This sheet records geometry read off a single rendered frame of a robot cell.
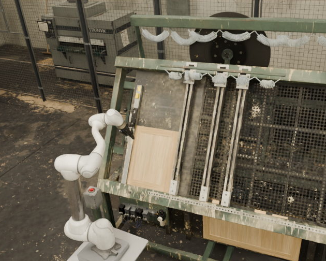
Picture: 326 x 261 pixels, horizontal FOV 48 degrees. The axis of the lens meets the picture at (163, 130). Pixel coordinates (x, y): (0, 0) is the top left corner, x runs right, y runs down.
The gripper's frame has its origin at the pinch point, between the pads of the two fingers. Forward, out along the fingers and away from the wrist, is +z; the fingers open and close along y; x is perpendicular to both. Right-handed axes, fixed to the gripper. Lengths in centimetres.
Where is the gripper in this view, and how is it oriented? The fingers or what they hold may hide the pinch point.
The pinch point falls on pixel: (132, 136)
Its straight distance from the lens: 326.5
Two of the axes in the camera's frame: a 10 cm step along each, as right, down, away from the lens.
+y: -9.3, 2.5, 2.7
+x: 0.7, 8.4, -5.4
